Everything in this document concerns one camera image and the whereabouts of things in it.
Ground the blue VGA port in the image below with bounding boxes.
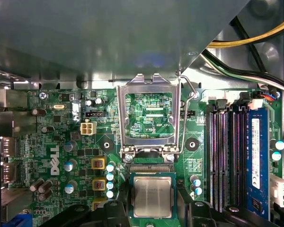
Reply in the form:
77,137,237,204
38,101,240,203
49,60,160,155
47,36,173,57
8,212,34,227

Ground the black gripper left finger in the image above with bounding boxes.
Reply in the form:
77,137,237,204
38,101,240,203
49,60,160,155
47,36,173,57
39,183,133,227

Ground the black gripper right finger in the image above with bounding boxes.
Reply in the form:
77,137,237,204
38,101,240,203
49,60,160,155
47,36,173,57
177,179,274,227

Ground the metal socket cover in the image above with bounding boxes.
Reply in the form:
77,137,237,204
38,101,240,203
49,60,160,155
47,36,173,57
116,73,182,164

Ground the blue RAM stick white label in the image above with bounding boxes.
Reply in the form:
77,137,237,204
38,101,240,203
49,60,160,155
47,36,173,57
247,106,271,220

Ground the white four pin socket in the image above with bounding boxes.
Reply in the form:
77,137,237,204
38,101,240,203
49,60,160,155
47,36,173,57
80,121,97,137

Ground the CPU socket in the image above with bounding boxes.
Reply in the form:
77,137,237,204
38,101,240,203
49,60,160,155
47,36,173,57
122,151,180,220

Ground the green motherboard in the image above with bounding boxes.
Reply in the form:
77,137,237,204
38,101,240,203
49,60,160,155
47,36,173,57
4,88,284,227

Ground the thin metal locking lever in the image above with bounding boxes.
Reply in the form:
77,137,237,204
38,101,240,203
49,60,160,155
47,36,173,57
178,74,200,156

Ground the silver CPU green edge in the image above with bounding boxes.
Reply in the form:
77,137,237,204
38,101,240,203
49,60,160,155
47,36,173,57
127,172,178,219

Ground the black white wire bundle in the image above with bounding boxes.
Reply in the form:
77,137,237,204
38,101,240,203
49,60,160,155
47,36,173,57
202,17,284,92

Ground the yellow wire bundle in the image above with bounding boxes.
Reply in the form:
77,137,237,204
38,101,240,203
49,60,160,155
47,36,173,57
207,20,284,49

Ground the white power plug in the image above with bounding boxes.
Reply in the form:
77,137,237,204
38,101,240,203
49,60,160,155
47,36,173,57
269,176,284,209

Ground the black RAM slot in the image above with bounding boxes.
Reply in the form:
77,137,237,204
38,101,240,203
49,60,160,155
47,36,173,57
230,93,249,211
219,99,230,212
208,99,220,212

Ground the grey power supply unit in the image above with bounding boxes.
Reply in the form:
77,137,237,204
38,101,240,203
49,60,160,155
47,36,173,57
0,0,251,82

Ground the black PC case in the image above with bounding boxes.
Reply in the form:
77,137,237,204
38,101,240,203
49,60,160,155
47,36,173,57
0,0,284,227

